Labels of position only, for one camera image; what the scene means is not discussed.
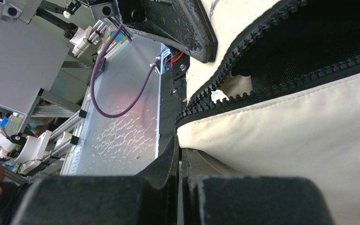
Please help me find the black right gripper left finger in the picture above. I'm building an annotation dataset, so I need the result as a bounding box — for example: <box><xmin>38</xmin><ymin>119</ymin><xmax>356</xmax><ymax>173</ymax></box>
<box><xmin>12</xmin><ymin>136</ymin><xmax>179</xmax><ymax>225</ymax></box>

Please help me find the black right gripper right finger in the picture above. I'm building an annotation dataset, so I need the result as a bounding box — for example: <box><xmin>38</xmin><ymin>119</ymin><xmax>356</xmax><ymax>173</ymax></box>
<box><xmin>182</xmin><ymin>149</ymin><xmax>335</xmax><ymax>225</ymax></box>

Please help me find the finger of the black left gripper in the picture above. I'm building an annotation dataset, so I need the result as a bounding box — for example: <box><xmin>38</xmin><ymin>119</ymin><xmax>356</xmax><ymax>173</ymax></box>
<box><xmin>115</xmin><ymin>0</ymin><xmax>218</xmax><ymax>63</ymax></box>

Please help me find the beige zip-up jacket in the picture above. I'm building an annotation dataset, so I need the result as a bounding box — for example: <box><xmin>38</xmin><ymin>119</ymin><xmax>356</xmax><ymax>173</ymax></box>
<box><xmin>175</xmin><ymin>0</ymin><xmax>360</xmax><ymax>225</ymax></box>

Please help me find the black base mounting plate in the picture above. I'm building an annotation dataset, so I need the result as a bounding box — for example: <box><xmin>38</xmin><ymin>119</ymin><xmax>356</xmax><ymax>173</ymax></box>
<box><xmin>156</xmin><ymin>44</ymin><xmax>190</xmax><ymax>157</ymax></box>

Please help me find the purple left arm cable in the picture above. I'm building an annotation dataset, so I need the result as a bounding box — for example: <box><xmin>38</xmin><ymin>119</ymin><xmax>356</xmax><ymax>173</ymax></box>
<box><xmin>90</xmin><ymin>23</ymin><xmax>162</xmax><ymax>119</ymax></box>

